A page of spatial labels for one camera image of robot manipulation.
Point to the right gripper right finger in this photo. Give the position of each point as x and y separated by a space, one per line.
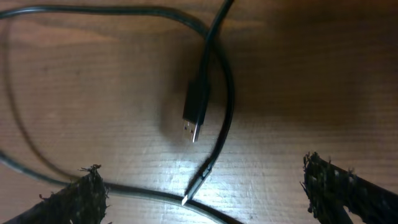
333 192

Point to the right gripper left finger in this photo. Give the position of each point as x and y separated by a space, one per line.
82 201

